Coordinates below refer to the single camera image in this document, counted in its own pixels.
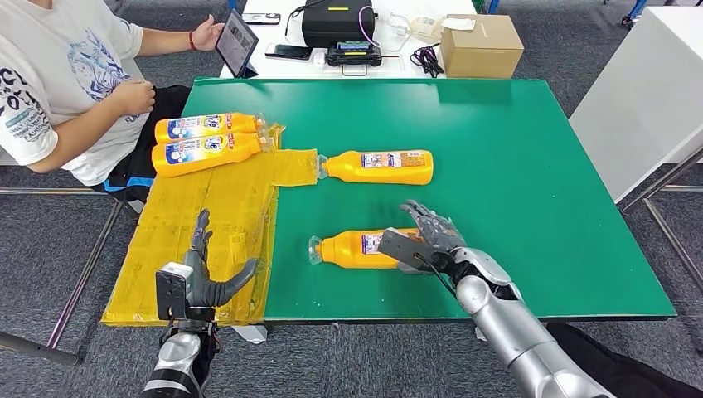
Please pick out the person's right hand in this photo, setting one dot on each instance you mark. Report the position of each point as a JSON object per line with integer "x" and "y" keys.
{"x": 134, "y": 98}

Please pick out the person's left hand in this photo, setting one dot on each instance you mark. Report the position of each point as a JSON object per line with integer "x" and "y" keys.
{"x": 207, "y": 37}

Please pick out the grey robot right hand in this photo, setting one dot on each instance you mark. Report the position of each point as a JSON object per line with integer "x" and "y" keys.
{"x": 439, "y": 233}

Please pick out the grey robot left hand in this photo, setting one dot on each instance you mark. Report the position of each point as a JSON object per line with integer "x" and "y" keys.
{"x": 197, "y": 263}

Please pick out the black tablet with stand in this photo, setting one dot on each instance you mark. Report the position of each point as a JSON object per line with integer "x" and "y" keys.
{"x": 236, "y": 41}

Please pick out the orange detergent bottle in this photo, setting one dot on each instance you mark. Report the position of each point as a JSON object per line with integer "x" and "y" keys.
{"x": 340, "y": 250}
{"x": 208, "y": 159}
{"x": 219, "y": 123}
{"x": 379, "y": 174}

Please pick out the person's left forearm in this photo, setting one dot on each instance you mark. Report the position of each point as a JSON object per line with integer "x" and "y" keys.
{"x": 165, "y": 43}

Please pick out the person's right forearm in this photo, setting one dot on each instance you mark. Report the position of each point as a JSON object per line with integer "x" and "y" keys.
{"x": 71, "y": 137}

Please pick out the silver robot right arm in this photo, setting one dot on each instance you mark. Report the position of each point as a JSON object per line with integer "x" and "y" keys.
{"x": 511, "y": 329}

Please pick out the blue metal leg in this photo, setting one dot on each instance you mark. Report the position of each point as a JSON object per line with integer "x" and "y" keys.
{"x": 233, "y": 5}
{"x": 493, "y": 5}

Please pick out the black smartphone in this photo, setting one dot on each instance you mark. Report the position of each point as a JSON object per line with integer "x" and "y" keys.
{"x": 289, "y": 51}
{"x": 261, "y": 18}

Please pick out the person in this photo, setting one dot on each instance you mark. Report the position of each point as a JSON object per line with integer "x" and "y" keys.
{"x": 55, "y": 66}

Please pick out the small white object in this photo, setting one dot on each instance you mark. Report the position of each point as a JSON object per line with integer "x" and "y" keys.
{"x": 250, "y": 334}

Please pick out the black carry bag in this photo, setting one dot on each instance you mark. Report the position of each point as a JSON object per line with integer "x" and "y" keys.
{"x": 338, "y": 24}

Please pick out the black handheld controller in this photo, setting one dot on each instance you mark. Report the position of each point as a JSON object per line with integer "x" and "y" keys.
{"x": 352, "y": 54}

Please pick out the brown cardboard box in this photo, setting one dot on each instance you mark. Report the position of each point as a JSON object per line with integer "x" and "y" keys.
{"x": 482, "y": 54}

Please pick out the clear plastic packet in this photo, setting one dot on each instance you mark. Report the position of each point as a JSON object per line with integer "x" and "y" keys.
{"x": 427, "y": 29}

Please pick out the white paper sheet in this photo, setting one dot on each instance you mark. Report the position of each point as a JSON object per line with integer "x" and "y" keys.
{"x": 458, "y": 23}

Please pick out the person's leg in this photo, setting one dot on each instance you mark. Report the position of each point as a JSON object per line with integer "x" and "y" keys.
{"x": 620, "y": 368}

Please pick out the silver metal table legs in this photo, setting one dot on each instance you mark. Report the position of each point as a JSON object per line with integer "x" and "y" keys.
{"x": 667, "y": 239}

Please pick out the green plastic crate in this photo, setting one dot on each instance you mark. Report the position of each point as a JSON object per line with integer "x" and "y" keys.
{"x": 479, "y": 5}

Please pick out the white side table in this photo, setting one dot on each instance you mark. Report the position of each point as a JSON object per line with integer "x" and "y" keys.
{"x": 637, "y": 99}

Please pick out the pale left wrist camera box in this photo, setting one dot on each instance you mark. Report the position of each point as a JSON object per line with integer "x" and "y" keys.
{"x": 170, "y": 291}

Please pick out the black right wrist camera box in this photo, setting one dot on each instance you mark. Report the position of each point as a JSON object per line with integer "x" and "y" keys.
{"x": 403, "y": 250}

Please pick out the silver metal bench frame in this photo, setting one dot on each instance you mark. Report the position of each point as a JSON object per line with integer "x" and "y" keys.
{"x": 82, "y": 274}

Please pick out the blue wheeled cart frame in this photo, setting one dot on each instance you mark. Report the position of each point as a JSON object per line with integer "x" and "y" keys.
{"x": 637, "y": 10}

